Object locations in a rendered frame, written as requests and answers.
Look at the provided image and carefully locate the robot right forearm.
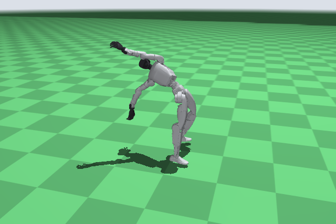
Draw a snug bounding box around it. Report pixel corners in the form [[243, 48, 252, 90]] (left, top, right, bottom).
[[130, 91, 141, 108]]

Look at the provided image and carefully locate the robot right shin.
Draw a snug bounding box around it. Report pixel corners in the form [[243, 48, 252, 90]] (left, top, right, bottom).
[[172, 124, 183, 158]]

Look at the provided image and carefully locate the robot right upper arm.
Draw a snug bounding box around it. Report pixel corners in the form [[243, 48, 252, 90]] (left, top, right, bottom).
[[135, 78, 155, 93]]

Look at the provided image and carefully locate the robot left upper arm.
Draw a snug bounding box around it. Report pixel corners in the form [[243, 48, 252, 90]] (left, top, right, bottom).
[[140, 54, 164, 63]]

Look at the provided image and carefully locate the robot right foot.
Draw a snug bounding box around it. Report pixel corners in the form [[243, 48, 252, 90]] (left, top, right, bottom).
[[169, 155, 188, 165]]

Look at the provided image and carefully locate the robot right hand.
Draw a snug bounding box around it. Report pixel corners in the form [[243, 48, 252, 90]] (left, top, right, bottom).
[[127, 104, 135, 120]]

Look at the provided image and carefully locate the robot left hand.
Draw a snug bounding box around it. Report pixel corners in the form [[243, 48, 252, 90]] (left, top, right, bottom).
[[110, 41, 127, 54]]

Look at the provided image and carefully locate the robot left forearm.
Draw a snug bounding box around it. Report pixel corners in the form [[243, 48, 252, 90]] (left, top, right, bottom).
[[125, 48, 146, 57]]

